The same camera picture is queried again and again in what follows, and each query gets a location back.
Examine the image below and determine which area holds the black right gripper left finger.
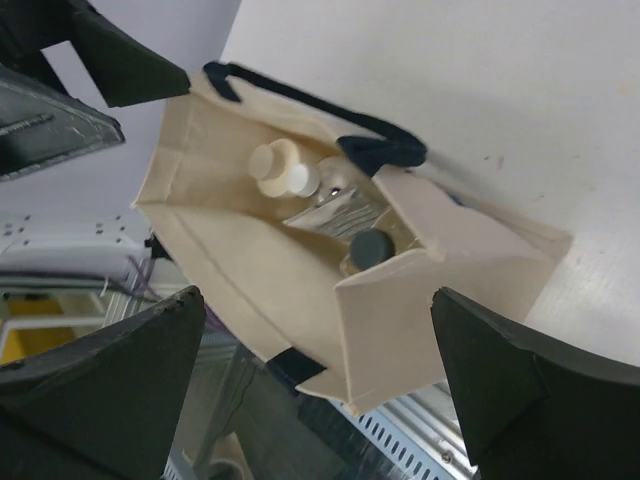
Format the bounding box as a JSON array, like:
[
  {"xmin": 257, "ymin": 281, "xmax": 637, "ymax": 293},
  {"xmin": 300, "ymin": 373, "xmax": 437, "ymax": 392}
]
[{"xmin": 1, "ymin": 286, "xmax": 205, "ymax": 479}]

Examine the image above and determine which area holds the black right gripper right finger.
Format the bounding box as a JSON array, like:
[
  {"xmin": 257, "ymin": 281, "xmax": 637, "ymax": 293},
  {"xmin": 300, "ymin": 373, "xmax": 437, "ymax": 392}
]
[{"xmin": 431, "ymin": 288, "xmax": 639, "ymax": 479}]

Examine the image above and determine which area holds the square bottle with dark cap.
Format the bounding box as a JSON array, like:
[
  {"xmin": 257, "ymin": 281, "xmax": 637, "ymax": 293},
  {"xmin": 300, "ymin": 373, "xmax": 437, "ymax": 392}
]
[{"xmin": 340, "ymin": 228, "xmax": 396, "ymax": 276}]

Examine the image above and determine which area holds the beige bottle with round cap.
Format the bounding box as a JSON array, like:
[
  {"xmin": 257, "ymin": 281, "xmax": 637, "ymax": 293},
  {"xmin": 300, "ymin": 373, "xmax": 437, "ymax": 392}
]
[{"xmin": 248, "ymin": 139, "xmax": 300, "ymax": 198}]

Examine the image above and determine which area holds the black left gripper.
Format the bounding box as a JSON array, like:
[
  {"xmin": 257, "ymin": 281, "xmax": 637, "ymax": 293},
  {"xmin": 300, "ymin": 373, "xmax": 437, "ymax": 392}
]
[{"xmin": 1, "ymin": 1, "xmax": 190, "ymax": 181}]

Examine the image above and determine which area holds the white slotted cable duct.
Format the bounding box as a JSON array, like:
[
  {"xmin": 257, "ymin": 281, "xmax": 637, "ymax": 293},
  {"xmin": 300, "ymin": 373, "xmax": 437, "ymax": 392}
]
[{"xmin": 164, "ymin": 371, "xmax": 475, "ymax": 479}]

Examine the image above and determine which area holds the cream canvas tote bag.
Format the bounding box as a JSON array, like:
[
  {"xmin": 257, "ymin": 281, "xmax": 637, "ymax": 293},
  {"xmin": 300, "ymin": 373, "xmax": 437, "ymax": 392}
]
[{"xmin": 136, "ymin": 62, "xmax": 571, "ymax": 415}]

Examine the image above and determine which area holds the clear bottle with white cap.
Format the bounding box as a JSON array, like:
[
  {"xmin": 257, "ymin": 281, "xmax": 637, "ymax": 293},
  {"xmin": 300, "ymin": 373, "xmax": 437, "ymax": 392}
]
[{"xmin": 287, "ymin": 164, "xmax": 349, "ymax": 202}]

